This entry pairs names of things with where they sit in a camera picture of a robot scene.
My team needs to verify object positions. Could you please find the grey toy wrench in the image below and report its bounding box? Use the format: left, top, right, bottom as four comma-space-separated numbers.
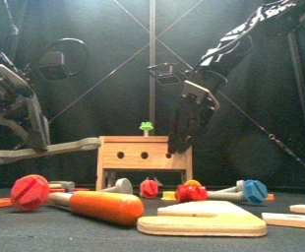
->
0, 137, 103, 165

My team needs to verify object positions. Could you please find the wooden toy wrench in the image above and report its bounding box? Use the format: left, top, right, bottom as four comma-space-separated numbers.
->
135, 200, 268, 238

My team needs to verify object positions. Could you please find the green toy bolt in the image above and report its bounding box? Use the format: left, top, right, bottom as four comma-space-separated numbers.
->
138, 121, 155, 138

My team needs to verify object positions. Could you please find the wooden toy workbench box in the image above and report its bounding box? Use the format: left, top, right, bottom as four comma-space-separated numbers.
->
95, 135, 194, 192

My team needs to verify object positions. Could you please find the orange round toy cap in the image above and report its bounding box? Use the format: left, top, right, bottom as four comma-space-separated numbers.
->
183, 178, 204, 188

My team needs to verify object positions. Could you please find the small red slotted bolt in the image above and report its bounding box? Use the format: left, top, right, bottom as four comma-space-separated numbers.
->
138, 178, 161, 200

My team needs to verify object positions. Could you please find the red toy nut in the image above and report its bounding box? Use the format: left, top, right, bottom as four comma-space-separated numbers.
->
175, 184, 209, 204

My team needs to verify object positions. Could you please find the yellow toy nut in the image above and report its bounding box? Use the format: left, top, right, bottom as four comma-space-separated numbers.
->
161, 190, 179, 202

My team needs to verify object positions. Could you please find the grey toy bolt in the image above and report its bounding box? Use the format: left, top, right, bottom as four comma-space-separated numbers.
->
101, 177, 135, 196
48, 180, 76, 193
214, 179, 248, 194

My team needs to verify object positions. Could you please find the large red slotted bolt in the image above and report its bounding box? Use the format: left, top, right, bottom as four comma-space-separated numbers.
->
8, 173, 51, 212

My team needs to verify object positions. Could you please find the red flat toy bar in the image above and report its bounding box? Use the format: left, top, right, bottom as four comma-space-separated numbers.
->
48, 187, 92, 195

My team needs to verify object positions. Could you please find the blue head grey bolt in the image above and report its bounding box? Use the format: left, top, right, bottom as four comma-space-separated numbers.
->
206, 178, 269, 207

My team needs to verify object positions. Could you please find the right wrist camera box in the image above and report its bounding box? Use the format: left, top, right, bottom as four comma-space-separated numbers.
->
147, 62, 190, 87

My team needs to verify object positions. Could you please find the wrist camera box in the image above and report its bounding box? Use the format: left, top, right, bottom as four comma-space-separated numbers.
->
147, 62, 190, 87
38, 51, 70, 82

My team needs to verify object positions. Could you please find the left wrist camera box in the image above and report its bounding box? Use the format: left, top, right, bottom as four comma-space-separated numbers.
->
38, 51, 70, 82

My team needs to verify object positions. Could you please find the diagonal brace wire with turnbuckle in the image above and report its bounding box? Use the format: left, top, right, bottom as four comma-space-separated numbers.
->
217, 90, 305, 180

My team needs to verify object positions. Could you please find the black looped camera cable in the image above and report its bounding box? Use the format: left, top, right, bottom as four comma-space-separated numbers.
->
24, 37, 91, 79

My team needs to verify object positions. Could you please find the vertical metal frame pole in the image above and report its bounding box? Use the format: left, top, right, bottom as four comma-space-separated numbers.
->
149, 0, 158, 133

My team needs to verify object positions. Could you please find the orange handle toy screwdriver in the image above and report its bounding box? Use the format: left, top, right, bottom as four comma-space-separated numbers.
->
47, 190, 146, 226

